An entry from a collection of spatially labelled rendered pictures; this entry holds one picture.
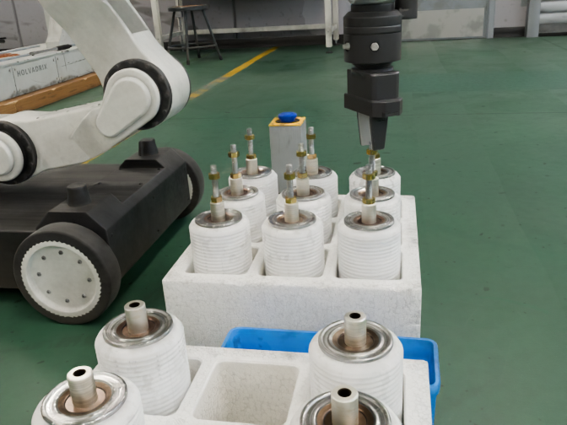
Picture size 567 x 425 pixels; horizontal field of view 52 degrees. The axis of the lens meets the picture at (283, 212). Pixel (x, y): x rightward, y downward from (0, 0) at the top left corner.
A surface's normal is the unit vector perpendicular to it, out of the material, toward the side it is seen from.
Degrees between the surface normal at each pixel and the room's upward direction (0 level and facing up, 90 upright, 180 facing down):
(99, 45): 90
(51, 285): 90
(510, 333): 0
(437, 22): 90
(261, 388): 90
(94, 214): 46
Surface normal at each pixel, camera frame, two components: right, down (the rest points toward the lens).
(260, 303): -0.18, 0.37
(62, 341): -0.06, -0.93
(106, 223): 0.66, -0.64
